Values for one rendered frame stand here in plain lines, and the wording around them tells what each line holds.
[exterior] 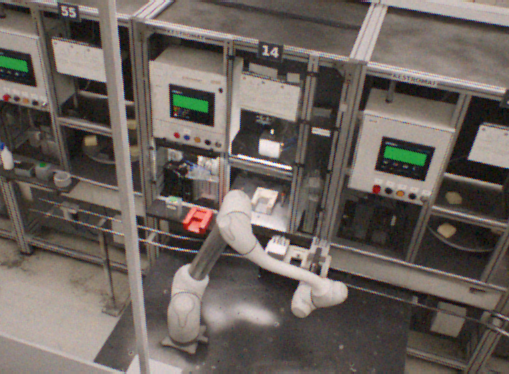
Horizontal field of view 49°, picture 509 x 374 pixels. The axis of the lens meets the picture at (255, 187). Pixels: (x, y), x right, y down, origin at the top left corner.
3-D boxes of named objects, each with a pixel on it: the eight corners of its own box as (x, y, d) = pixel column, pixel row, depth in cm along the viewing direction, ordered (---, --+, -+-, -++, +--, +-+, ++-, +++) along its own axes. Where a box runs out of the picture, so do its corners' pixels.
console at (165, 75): (151, 139, 310) (146, 63, 281) (172, 113, 331) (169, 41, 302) (222, 156, 302) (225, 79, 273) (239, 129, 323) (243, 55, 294)
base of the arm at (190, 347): (201, 358, 283) (201, 351, 280) (160, 345, 288) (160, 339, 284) (213, 330, 297) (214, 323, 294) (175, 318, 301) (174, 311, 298)
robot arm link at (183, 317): (166, 342, 283) (164, 315, 269) (170, 313, 297) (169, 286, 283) (198, 343, 283) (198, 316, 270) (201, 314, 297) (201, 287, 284)
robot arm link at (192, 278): (165, 306, 293) (170, 275, 310) (194, 315, 298) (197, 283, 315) (226, 207, 250) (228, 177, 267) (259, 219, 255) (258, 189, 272)
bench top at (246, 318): (88, 374, 277) (87, 369, 274) (174, 234, 357) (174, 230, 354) (390, 475, 248) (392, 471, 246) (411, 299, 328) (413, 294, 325)
